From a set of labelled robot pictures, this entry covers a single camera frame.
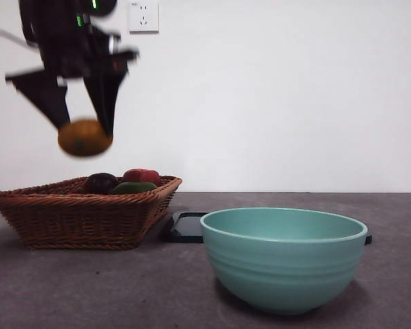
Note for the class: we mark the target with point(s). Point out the white wall socket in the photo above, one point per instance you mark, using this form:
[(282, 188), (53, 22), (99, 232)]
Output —
[(145, 17)]

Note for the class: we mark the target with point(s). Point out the black rectangular tray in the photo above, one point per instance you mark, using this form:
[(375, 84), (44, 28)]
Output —
[(185, 229)]

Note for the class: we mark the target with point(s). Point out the green toy fruit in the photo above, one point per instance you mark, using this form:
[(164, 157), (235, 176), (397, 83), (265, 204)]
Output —
[(133, 188)]

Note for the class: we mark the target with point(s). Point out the brown wicker basket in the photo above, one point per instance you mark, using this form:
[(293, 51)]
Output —
[(75, 222)]

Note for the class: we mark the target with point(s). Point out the teal ribbed bowl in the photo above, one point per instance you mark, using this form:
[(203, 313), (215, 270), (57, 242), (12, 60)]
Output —
[(281, 270)]

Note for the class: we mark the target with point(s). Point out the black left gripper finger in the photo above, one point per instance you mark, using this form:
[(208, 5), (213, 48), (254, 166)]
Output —
[(48, 96), (106, 92)]

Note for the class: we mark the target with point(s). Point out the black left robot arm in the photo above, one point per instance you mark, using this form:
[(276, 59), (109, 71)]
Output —
[(58, 34)]

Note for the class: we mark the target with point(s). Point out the red toy fruit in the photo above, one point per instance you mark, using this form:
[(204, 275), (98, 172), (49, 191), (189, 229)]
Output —
[(140, 176)]

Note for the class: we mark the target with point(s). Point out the dark purple toy fruit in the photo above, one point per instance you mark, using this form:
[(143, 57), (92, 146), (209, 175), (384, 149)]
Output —
[(101, 183)]

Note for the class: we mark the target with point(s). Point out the yellow orange toy fruit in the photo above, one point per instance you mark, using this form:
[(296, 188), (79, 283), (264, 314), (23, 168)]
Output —
[(85, 138)]

